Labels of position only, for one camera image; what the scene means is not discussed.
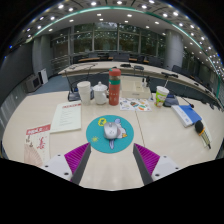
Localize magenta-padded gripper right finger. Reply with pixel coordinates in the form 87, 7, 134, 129
132, 143, 183, 186

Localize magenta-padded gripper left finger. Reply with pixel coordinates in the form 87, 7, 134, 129
41, 142, 92, 186

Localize silver computer mouse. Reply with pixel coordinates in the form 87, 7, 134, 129
103, 122, 122, 140

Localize round teal cartoon mouse pad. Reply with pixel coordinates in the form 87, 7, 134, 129
85, 114, 135, 154

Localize red and white leaflet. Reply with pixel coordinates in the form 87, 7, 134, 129
23, 123, 52, 168

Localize white sheet red header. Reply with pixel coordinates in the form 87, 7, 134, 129
49, 100, 83, 134

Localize blue and white book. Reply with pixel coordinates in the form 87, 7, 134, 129
171, 104, 203, 128

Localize grey-blue desk gooseneck microphone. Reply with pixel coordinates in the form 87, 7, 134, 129
163, 94, 195, 109

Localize colourful sticker sheet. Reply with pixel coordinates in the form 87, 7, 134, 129
119, 97, 153, 112

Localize green printed paper cup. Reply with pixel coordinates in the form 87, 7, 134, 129
154, 85, 170, 108

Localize white paper cup stack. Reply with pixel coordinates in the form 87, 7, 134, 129
76, 80, 92, 106

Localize white lidded mug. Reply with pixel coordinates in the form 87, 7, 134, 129
91, 81, 109, 106

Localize white open box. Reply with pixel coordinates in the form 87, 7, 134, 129
120, 75, 152, 100

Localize grey low floor cabinet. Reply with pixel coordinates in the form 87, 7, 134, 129
24, 74, 43, 94

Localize white standing appliance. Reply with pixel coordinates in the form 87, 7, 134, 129
37, 68, 49, 85

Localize red drink bottle green band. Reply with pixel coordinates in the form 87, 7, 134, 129
108, 67, 122, 107

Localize dark office chairs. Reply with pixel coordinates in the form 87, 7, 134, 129
73, 52, 164, 66

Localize ceiling lights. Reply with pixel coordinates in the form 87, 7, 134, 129
9, 0, 224, 74

